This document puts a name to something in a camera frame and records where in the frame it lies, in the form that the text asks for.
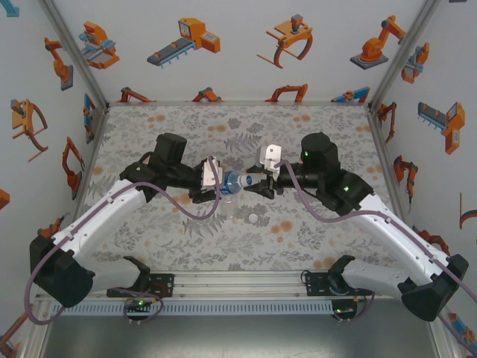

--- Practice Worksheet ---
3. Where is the aluminium side rail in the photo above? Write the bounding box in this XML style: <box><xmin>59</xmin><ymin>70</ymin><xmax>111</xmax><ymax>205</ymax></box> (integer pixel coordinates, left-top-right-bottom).
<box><xmin>367</xmin><ymin>107</ymin><xmax>422</xmax><ymax>239</ymax></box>
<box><xmin>69</xmin><ymin>104</ymin><xmax>112</xmax><ymax>224</ymax></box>

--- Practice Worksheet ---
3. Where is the aluminium frame post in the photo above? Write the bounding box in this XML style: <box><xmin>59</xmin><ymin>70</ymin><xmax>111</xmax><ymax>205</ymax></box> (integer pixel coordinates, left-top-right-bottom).
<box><xmin>20</xmin><ymin>301</ymin><xmax>51</xmax><ymax>358</ymax></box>
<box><xmin>428</xmin><ymin>316</ymin><xmax>467</xmax><ymax>358</ymax></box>
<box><xmin>367</xmin><ymin>0</ymin><xmax>444</xmax><ymax>113</ymax></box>
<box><xmin>37</xmin><ymin>0</ymin><xmax>112</xmax><ymax>113</ymax></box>

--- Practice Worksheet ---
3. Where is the white perforated cable tray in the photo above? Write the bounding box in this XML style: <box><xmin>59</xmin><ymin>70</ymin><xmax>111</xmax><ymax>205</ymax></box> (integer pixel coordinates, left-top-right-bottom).
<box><xmin>51</xmin><ymin>299</ymin><xmax>335</xmax><ymax>317</ymax></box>

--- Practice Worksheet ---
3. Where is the aluminium table edge rail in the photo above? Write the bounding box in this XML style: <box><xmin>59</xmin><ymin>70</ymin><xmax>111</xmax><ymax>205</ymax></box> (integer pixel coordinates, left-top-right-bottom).
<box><xmin>107</xmin><ymin>98</ymin><xmax>370</xmax><ymax>108</ymax></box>
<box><xmin>87</xmin><ymin>270</ymin><xmax>407</xmax><ymax>300</ymax></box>

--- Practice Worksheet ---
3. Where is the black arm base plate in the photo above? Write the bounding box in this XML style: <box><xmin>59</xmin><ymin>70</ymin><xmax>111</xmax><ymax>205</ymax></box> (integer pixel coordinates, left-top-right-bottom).
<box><xmin>147</xmin><ymin>273</ymin><xmax>175</xmax><ymax>298</ymax></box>
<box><xmin>304</xmin><ymin>271</ymin><xmax>375</xmax><ymax>298</ymax></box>

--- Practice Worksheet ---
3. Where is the floral patterned table cover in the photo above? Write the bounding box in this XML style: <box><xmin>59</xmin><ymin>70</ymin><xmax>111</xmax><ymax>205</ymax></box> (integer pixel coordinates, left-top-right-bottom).
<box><xmin>87</xmin><ymin>104</ymin><xmax>407</xmax><ymax>272</ymax></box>

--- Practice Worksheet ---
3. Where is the controller board with green light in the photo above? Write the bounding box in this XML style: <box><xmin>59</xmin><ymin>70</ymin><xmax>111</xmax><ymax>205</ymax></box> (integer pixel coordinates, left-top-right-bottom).
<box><xmin>332</xmin><ymin>302</ymin><xmax>358</xmax><ymax>317</ymax></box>
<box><xmin>124</xmin><ymin>297</ymin><xmax>154</xmax><ymax>311</ymax></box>

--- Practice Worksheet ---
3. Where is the blue label water bottle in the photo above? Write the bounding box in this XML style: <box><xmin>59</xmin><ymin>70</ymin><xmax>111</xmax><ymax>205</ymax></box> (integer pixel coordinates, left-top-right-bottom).
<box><xmin>218</xmin><ymin>169</ymin><xmax>254</xmax><ymax>198</ymax></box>

